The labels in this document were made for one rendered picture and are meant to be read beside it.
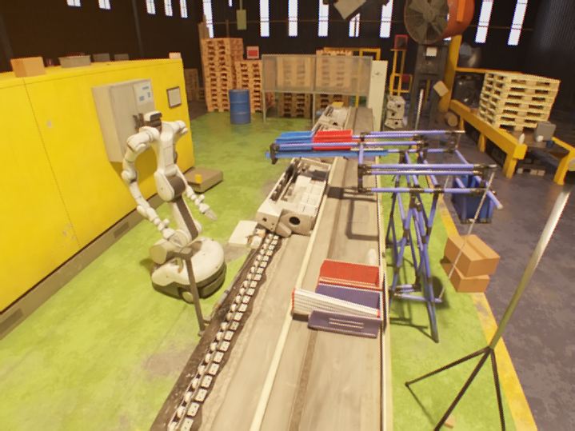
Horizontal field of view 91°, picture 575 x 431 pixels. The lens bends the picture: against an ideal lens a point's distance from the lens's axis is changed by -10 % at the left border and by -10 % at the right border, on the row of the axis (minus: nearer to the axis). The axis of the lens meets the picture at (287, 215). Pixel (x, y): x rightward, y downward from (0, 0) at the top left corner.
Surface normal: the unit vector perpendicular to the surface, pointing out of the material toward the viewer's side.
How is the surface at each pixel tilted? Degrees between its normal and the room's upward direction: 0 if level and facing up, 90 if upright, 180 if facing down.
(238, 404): 0
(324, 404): 0
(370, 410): 1
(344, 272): 88
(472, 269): 90
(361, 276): 88
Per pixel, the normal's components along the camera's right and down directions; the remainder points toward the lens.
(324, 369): 0.00, -0.88
